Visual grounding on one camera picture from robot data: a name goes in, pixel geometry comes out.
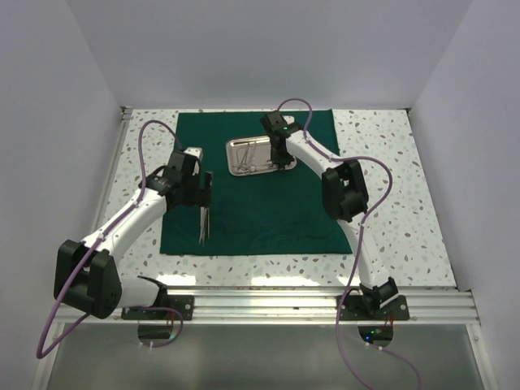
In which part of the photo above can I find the steel instrument tray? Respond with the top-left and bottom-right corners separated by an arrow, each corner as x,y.
225,136 -> 278,177

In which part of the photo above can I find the dark green surgical cloth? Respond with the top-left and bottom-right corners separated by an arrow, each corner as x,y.
160,112 -> 352,256

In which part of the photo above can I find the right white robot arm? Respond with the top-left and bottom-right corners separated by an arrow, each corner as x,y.
260,110 -> 398,319

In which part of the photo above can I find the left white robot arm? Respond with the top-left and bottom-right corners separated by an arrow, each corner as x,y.
54,147 -> 213,319

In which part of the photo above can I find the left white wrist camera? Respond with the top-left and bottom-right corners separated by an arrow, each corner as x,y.
184,147 -> 203,161

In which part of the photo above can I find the aluminium left side rail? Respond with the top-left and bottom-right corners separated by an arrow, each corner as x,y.
86,106 -> 134,236

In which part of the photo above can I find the aluminium rail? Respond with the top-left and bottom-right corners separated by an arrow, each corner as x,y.
86,106 -> 134,236
52,286 -> 476,325

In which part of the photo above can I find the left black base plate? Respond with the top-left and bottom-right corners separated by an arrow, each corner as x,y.
121,295 -> 195,321

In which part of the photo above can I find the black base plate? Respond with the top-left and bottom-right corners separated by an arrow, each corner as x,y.
121,295 -> 195,321
336,288 -> 410,321

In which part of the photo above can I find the aluminium front rail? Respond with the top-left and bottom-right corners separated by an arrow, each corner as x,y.
52,286 -> 476,325

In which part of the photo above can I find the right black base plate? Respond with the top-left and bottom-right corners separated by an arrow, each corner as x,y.
336,288 -> 410,321

